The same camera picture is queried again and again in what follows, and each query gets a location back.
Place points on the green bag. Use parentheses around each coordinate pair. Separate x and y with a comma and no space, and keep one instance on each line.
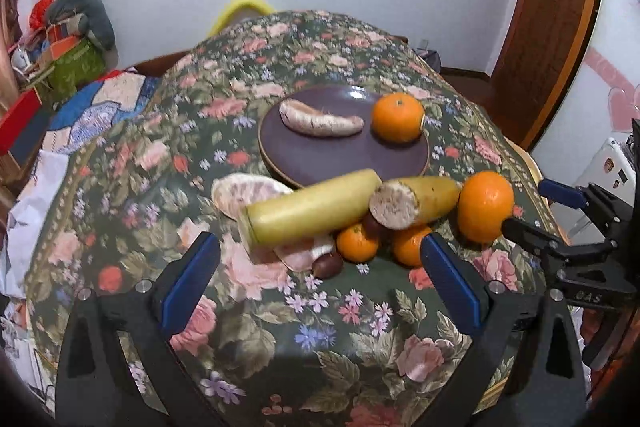
(75,67)

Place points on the pink striped curtain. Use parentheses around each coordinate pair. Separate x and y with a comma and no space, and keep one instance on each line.
(9,32)

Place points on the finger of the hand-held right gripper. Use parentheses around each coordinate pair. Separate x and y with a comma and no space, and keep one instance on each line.
(562,194)
(530,233)

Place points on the large orange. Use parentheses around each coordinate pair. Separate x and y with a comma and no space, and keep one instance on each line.
(485,207)

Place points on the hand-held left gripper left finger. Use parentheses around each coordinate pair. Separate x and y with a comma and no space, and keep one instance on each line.
(192,279)

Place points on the colourful striped box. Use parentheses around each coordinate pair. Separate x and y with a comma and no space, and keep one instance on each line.
(60,29)

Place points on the long yellow banana piece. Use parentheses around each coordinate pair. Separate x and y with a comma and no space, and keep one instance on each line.
(310,209)

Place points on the pink bow sticker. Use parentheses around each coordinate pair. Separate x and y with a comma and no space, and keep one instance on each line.
(617,97)

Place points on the blue patchwork blanket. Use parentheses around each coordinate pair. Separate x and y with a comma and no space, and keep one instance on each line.
(100,102)

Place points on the purple round plate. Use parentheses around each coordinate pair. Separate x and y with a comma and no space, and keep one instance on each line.
(340,157)

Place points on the white cloth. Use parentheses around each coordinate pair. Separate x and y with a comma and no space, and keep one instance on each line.
(35,197)

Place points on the wooden door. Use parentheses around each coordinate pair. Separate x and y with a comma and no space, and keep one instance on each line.
(550,32)

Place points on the grey backpack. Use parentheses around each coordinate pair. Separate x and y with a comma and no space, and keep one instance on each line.
(431,59)

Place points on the white small appliance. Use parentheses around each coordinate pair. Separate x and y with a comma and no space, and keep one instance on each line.
(19,59)

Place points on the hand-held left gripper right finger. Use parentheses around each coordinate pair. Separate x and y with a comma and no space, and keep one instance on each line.
(450,282)

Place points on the orange box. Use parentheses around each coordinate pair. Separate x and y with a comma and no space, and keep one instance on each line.
(62,45)

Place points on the floral tablecloth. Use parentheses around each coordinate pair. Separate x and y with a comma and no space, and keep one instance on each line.
(325,357)

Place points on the white plastic box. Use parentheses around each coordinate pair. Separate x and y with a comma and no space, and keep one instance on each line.
(605,167)

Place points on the orange with sticker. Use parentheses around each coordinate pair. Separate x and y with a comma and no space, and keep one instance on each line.
(397,117)

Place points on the red plastic bag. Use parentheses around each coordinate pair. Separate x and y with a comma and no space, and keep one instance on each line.
(40,11)

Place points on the small tangerine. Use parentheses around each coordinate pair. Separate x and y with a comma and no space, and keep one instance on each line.
(409,248)
(357,243)

